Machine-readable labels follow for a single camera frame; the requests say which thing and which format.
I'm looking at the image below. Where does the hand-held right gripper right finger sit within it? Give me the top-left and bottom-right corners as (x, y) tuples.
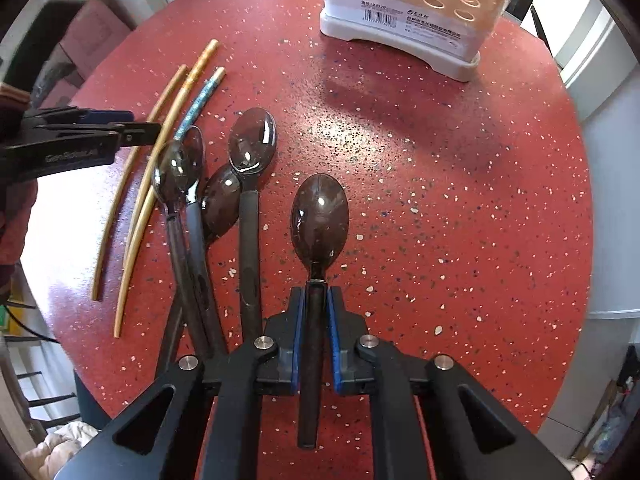
(327, 287), (576, 480)

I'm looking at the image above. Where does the person's left hand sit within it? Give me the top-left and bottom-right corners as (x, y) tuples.
(0, 180), (38, 286)

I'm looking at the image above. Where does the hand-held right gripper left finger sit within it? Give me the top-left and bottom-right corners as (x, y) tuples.
(99, 287), (306, 480)

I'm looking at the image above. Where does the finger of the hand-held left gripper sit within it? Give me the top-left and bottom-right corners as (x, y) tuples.
(75, 107), (136, 127)
(117, 122), (163, 150)

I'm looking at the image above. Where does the black chair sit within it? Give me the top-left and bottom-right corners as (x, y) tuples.
(0, 300), (117, 431)

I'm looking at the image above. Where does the pink sofa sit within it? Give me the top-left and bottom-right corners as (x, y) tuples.
(55, 0), (151, 92)

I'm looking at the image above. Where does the plain golden chopstick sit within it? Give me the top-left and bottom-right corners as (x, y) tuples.
(91, 64), (188, 302)

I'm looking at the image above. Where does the beige cloth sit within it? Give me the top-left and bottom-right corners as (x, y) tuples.
(22, 420), (101, 478)

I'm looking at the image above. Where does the clear brown plastic spoon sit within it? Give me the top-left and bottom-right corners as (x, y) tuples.
(151, 140), (216, 361)

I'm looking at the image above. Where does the beige and white utensil holder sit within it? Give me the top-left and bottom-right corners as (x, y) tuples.
(319, 0), (516, 84)

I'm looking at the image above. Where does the dark brown plastic spoon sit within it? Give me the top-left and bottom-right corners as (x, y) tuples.
(156, 166), (242, 378)
(291, 173), (350, 450)

